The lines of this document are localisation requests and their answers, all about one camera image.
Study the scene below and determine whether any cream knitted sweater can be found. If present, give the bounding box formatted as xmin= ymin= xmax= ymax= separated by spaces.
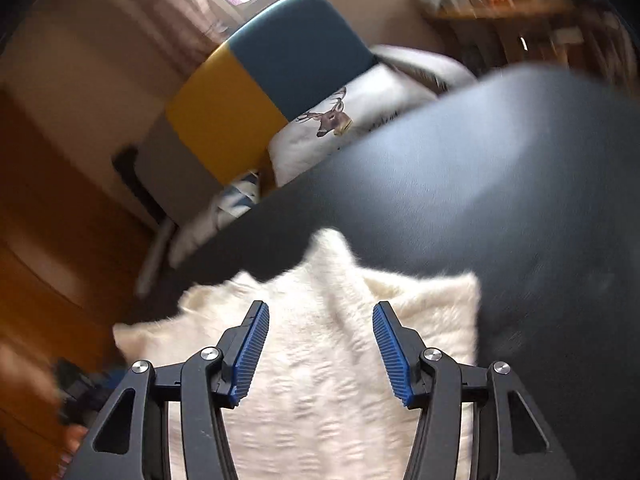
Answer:
xmin=113 ymin=229 xmax=480 ymax=479

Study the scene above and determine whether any black leather folding table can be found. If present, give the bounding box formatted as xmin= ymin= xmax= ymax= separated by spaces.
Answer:
xmin=140 ymin=65 xmax=639 ymax=479

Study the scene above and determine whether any orange wooden cabinet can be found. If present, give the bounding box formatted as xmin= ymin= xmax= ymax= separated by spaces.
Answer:
xmin=1 ymin=92 xmax=151 ymax=479

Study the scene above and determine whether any geometric patterned cushion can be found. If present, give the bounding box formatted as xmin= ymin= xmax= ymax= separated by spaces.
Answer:
xmin=168 ymin=171 xmax=260 ymax=269

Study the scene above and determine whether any grey yellow blue sofa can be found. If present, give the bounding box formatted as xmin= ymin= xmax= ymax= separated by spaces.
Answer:
xmin=134 ymin=0 xmax=475 ymax=296

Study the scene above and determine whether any white deer print cushion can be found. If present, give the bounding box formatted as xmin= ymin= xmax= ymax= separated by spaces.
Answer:
xmin=268 ymin=64 xmax=436 ymax=188

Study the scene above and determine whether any brown patterned curtain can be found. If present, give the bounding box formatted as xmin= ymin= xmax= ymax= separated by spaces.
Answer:
xmin=116 ymin=0 xmax=229 ymax=73

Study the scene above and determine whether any cluttered wooden side table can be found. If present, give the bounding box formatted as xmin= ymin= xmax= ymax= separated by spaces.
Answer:
xmin=413 ymin=0 xmax=639 ymax=96

